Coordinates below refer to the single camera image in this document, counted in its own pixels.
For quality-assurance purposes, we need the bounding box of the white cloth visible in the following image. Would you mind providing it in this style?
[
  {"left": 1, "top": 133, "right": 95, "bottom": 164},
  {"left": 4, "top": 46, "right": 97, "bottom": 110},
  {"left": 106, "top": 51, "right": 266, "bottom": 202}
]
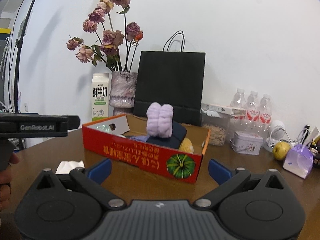
[{"left": 55, "top": 160, "right": 85, "bottom": 174}]

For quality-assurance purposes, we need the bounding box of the yellow white plush hamster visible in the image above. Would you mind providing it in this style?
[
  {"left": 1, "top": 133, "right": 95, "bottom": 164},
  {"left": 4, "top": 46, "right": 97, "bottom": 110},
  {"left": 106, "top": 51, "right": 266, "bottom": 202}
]
[{"left": 179, "top": 138, "right": 194, "bottom": 154}]

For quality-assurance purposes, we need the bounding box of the purple knit cloth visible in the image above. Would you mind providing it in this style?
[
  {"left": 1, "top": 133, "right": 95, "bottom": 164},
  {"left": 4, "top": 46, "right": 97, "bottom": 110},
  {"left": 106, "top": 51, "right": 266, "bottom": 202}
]
[{"left": 128, "top": 135, "right": 150, "bottom": 142}]

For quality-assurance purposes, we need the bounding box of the navy blue pouch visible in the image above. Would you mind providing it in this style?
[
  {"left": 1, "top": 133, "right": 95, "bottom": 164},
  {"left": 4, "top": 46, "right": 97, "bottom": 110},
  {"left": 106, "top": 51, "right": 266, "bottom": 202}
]
[{"left": 146, "top": 121, "right": 187, "bottom": 149}]

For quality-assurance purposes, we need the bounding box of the lilac fluffy towel roll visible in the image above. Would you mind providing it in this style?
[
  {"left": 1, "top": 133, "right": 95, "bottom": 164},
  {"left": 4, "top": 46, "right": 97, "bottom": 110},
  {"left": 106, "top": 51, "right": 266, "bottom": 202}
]
[{"left": 146, "top": 102, "right": 174, "bottom": 139}]

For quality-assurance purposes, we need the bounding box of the person's left hand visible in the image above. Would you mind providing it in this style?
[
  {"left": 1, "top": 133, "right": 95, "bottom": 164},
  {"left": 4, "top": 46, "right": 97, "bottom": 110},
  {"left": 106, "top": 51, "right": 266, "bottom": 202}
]
[{"left": 0, "top": 153, "right": 20, "bottom": 211}]

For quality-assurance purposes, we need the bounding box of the small printed tin box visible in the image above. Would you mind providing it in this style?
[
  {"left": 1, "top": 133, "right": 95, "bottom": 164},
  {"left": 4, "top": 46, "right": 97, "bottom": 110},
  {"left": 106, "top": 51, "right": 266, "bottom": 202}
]
[{"left": 230, "top": 131, "right": 263, "bottom": 155}]

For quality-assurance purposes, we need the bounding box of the clear container with grains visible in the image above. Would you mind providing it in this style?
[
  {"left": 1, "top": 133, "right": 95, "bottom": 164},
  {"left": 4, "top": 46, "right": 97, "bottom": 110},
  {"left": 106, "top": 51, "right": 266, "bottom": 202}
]
[{"left": 201, "top": 113, "right": 229, "bottom": 146}]

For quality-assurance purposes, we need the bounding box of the red cardboard pumpkin box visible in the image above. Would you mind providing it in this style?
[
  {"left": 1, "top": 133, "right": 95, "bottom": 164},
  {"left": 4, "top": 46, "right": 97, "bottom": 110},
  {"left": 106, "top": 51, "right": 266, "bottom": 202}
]
[{"left": 82, "top": 114, "right": 210, "bottom": 184}]

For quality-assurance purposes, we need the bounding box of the white red flat carton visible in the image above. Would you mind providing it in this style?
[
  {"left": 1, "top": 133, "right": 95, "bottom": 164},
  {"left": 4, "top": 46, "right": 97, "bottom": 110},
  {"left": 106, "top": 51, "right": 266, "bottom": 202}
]
[{"left": 201, "top": 103, "right": 247, "bottom": 117}]

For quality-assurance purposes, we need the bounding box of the middle clear water bottle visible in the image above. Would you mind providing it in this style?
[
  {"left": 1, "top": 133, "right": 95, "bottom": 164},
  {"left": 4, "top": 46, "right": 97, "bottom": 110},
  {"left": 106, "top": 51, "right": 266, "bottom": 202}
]
[{"left": 246, "top": 91, "right": 260, "bottom": 132}]

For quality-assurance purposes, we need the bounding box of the clear water bottle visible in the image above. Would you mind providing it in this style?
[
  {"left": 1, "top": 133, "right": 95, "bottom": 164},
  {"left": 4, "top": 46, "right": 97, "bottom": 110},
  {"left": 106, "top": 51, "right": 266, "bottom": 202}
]
[
  {"left": 246, "top": 91, "right": 260, "bottom": 132},
  {"left": 259, "top": 94, "right": 272, "bottom": 126},
  {"left": 230, "top": 88, "right": 246, "bottom": 109}
]

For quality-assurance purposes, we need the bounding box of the yellow green apple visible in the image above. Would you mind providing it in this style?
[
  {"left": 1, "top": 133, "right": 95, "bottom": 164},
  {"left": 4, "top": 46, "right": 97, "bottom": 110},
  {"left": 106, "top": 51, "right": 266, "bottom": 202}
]
[{"left": 272, "top": 141, "right": 291, "bottom": 161}]

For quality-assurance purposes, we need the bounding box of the white small desk fan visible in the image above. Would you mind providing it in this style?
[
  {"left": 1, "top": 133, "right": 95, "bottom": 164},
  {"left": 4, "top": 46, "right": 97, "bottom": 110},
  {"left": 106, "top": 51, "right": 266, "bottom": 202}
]
[{"left": 264, "top": 120, "right": 290, "bottom": 153}]

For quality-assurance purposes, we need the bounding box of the left clear water bottle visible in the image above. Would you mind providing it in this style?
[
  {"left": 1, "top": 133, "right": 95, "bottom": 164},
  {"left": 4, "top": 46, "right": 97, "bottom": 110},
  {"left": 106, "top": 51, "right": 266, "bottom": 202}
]
[{"left": 230, "top": 88, "right": 246, "bottom": 109}]

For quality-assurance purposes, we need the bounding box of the right clear water bottle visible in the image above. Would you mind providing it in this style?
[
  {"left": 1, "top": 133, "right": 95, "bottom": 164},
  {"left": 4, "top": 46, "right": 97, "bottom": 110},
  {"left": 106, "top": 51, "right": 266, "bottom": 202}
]
[{"left": 259, "top": 94, "right": 272, "bottom": 126}]

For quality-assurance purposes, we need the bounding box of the purple white gift bag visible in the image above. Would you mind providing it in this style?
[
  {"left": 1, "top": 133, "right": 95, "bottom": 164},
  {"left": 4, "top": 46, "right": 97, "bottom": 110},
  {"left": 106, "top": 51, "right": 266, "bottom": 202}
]
[{"left": 283, "top": 144, "right": 313, "bottom": 179}]

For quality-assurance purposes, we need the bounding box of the black light stand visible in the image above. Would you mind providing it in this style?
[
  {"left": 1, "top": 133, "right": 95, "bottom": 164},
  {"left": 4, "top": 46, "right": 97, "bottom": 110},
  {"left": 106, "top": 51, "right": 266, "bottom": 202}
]
[{"left": 14, "top": 0, "right": 36, "bottom": 113}]

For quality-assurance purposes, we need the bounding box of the pink marbled vase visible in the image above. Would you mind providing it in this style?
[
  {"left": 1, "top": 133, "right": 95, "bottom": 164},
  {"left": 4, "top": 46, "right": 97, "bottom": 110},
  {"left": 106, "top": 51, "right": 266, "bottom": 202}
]
[{"left": 109, "top": 71, "right": 137, "bottom": 115}]

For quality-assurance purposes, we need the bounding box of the white green milk carton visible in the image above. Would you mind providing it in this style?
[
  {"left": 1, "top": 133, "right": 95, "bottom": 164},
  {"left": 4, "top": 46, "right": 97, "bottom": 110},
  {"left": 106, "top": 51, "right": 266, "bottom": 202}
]
[{"left": 91, "top": 73, "right": 109, "bottom": 121}]

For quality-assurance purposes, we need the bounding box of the black paper shopping bag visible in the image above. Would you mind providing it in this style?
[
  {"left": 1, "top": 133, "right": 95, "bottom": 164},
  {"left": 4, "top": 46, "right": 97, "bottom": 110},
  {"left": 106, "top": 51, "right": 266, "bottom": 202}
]
[{"left": 133, "top": 30, "right": 206, "bottom": 126}]

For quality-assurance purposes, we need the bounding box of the dried pink rose bouquet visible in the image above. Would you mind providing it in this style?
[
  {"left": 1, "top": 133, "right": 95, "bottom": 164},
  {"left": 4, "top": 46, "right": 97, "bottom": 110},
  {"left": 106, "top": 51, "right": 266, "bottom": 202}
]
[{"left": 66, "top": 0, "right": 144, "bottom": 73}]

